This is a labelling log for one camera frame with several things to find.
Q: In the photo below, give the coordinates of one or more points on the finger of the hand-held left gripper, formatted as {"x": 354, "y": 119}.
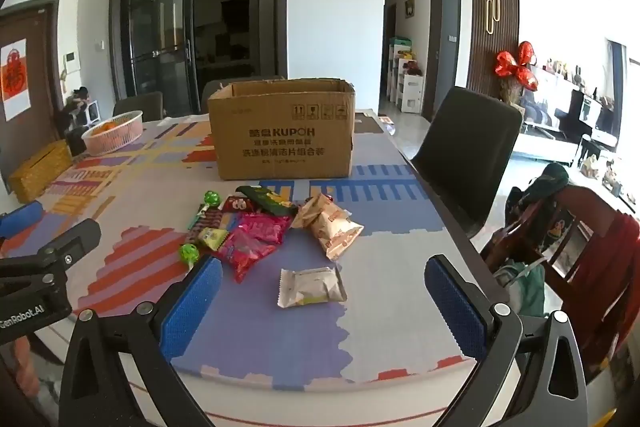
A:
{"x": 20, "y": 218}
{"x": 75, "y": 239}

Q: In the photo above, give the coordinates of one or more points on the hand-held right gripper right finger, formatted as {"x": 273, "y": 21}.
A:
{"x": 455, "y": 307}

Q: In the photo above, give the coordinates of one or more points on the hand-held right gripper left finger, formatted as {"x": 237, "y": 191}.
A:
{"x": 192, "y": 307}

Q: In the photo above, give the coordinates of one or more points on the yellow-green snack packet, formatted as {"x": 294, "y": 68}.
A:
{"x": 212, "y": 239}

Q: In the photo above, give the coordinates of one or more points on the pink snack packet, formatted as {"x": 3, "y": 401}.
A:
{"x": 245, "y": 257}
{"x": 265, "y": 229}

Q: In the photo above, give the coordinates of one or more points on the brown cardboard box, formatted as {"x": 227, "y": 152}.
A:
{"x": 280, "y": 142}

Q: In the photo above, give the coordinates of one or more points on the yellow woven box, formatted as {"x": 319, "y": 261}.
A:
{"x": 40, "y": 172}

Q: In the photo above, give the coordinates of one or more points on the green lollipop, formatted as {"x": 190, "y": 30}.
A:
{"x": 212, "y": 198}
{"x": 189, "y": 252}

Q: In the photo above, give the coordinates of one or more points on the teal and white cloth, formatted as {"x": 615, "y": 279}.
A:
{"x": 525, "y": 292}

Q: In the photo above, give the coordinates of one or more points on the striped candy pack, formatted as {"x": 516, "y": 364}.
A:
{"x": 207, "y": 222}

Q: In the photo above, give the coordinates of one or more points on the white plastic basket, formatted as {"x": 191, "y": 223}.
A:
{"x": 112, "y": 139}

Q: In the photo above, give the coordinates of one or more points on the dark red snack packet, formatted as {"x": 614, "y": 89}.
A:
{"x": 237, "y": 204}

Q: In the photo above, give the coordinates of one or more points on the black bag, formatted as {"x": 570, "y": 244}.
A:
{"x": 72, "y": 112}

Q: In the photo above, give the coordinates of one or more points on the pile of oranges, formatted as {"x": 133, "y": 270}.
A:
{"x": 110, "y": 126}

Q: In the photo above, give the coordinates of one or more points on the white snack packet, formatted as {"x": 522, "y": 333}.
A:
{"x": 312, "y": 289}

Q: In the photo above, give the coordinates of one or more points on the dark green snack packet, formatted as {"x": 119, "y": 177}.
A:
{"x": 267, "y": 202}

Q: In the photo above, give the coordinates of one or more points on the beige snack packet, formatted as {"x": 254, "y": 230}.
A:
{"x": 337, "y": 237}
{"x": 317, "y": 209}

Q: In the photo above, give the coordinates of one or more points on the red and white door poster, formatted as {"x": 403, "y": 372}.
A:
{"x": 14, "y": 79}

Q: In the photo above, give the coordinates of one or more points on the dark green printed cloth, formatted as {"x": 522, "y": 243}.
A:
{"x": 542, "y": 192}

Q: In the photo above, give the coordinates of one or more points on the brown entrance door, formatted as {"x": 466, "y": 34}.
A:
{"x": 42, "y": 72}

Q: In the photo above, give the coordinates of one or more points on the large dark chair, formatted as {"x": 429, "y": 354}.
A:
{"x": 465, "y": 157}

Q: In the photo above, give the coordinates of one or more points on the wooden chair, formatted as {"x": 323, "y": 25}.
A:
{"x": 585, "y": 217}

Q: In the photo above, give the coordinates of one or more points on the red cloth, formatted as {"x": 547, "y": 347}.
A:
{"x": 615, "y": 287}

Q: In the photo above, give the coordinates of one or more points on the white intercom panel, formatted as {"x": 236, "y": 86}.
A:
{"x": 72, "y": 61}

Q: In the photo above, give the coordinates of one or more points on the white shelf unit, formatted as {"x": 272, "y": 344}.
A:
{"x": 410, "y": 87}

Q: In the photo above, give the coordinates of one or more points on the black glass sliding door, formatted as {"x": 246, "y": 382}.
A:
{"x": 160, "y": 22}

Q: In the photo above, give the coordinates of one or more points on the red foil balloons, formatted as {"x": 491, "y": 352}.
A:
{"x": 520, "y": 67}

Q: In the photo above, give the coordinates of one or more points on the grey door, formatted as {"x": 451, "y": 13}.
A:
{"x": 445, "y": 52}

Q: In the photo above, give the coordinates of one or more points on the row of small figurines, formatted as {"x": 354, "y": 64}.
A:
{"x": 562, "y": 69}

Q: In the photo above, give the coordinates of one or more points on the gold wall ornament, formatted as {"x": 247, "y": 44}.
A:
{"x": 494, "y": 9}

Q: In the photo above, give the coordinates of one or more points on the small picture frame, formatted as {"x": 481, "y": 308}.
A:
{"x": 410, "y": 8}

